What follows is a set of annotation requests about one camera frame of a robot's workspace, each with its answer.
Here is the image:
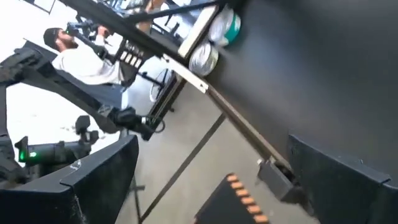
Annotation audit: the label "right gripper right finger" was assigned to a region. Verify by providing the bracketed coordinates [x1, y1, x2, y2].
[287, 133, 398, 224]

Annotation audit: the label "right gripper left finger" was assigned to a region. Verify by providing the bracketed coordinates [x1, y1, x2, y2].
[0, 134, 140, 224]

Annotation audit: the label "silver top tin can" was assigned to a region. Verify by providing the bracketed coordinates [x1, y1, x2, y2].
[207, 4, 242, 47]
[188, 42, 220, 78]

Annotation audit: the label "black table mat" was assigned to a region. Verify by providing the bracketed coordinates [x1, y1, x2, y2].
[203, 0, 398, 187]

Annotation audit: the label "person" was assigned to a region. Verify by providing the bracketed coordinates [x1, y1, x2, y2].
[42, 25, 131, 110]

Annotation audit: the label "black box white labels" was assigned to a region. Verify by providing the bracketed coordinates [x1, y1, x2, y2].
[114, 40, 150, 88]

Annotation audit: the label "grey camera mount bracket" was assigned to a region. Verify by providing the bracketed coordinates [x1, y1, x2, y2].
[256, 157, 315, 215]

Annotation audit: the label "black table frame rail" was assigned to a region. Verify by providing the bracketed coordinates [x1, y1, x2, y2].
[58, 0, 224, 63]

